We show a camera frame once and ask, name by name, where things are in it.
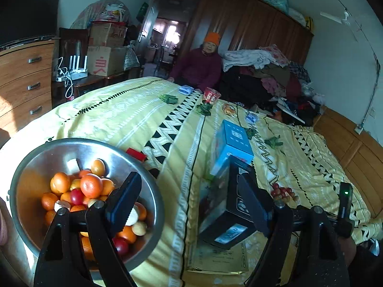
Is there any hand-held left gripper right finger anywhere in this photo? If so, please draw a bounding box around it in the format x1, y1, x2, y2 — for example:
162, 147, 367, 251
239, 172, 350, 287

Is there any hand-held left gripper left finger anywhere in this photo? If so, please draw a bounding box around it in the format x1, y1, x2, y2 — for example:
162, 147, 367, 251
34, 172, 142, 287

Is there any tan longan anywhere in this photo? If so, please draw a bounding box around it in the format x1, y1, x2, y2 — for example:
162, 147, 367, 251
132, 221, 148, 236

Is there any red grape bunch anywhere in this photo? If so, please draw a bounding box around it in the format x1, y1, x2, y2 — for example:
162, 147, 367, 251
271, 182, 300, 203

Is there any large red tomato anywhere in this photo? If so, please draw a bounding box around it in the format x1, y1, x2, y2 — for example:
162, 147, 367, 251
112, 237, 130, 256
70, 188, 87, 206

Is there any heap of oranges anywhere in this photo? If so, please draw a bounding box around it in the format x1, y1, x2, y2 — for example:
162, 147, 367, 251
41, 159, 148, 262

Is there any stainless steel bowl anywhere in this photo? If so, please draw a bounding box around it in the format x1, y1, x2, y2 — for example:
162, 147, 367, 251
9, 138, 166, 276

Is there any black cardboard box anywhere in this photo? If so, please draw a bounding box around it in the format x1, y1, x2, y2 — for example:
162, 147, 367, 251
197, 155, 273, 249

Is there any small red block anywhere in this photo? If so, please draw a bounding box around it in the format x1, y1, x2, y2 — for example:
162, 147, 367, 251
126, 148, 148, 162

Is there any blue green cardboard box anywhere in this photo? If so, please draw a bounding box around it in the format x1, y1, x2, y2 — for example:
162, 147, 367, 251
209, 120, 255, 183

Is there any flat gold box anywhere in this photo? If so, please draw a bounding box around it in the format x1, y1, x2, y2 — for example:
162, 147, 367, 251
186, 236, 249, 276

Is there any yellow patterned blanket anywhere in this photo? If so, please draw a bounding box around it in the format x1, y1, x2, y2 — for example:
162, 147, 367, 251
45, 76, 374, 287

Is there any red instant noodle cup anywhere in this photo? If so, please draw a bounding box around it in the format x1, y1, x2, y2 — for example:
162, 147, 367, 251
203, 87, 221, 102

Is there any pile of clothes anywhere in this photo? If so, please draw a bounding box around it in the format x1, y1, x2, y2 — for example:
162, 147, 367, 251
221, 44, 325, 126

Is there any dark wooden side table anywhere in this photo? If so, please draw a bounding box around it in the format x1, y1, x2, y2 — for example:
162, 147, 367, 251
51, 66, 145, 109

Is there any white router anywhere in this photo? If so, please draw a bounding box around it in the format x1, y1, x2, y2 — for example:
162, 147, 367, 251
68, 55, 89, 80

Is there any red printed cardboard box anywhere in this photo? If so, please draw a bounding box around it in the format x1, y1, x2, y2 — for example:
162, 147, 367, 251
86, 46, 129, 77

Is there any wooden chest of drawers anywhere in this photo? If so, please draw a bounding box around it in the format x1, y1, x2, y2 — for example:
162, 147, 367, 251
0, 38, 60, 147

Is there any plain brown cardboard box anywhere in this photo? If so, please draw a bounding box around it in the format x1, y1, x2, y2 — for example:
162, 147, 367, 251
89, 22, 129, 48

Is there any brown wooden wardrobe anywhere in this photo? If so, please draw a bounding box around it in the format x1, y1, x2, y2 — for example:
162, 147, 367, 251
179, 0, 315, 77

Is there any grey door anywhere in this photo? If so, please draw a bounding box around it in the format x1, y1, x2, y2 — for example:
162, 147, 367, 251
135, 0, 166, 77

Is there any white ceiling fan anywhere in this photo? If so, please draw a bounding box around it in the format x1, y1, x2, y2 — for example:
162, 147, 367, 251
320, 6, 361, 27

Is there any teal plastic bag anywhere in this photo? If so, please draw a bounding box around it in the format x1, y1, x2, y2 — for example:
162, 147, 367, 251
263, 0, 289, 14

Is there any black television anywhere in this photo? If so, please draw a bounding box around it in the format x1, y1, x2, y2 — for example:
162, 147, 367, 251
0, 0, 60, 47

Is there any wooden bed frame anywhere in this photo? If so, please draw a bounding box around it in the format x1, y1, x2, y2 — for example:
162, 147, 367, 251
313, 107, 383, 219

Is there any grey wall cable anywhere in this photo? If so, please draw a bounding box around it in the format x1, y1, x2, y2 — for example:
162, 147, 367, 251
358, 52, 379, 127

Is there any white power strip with cables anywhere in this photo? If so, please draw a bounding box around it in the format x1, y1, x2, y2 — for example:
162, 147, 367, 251
53, 57, 75, 100

